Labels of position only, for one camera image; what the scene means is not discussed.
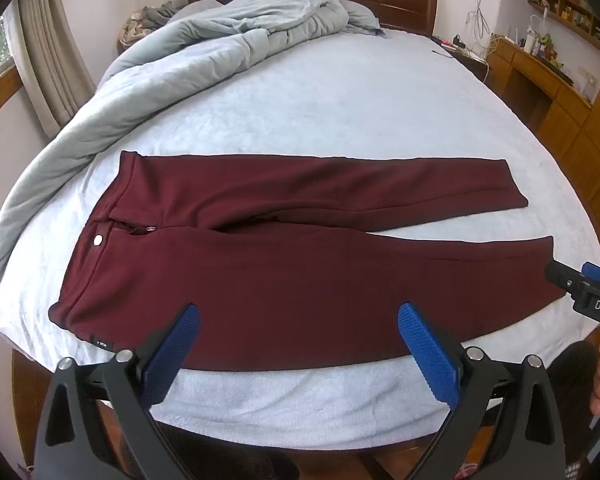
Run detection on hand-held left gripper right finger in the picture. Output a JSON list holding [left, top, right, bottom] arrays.
[[397, 302, 567, 480]]

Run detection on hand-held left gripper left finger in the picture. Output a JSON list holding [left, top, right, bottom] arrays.
[[32, 303, 201, 480]]

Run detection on maroon pants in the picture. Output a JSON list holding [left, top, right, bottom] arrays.
[[48, 150, 567, 367]]

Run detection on wooden desk unit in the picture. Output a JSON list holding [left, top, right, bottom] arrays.
[[487, 37, 600, 251]]

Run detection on person's checked trousers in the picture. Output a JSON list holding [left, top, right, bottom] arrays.
[[560, 455, 598, 480]]

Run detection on cluttered bedside table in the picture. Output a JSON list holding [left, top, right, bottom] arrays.
[[430, 34, 491, 81]]

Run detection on bed with white sheet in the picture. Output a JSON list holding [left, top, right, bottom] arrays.
[[0, 25, 600, 453]]

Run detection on grey quilt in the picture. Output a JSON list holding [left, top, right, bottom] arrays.
[[0, 0, 352, 333]]

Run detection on grey pillow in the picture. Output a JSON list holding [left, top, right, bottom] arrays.
[[340, 0, 387, 37]]

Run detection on beige curtain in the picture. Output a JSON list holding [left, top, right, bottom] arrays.
[[16, 0, 97, 140]]

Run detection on camouflage cloth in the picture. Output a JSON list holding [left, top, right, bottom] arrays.
[[119, 5, 162, 46]]

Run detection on white hanging cables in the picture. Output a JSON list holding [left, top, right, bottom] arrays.
[[462, 0, 506, 56]]

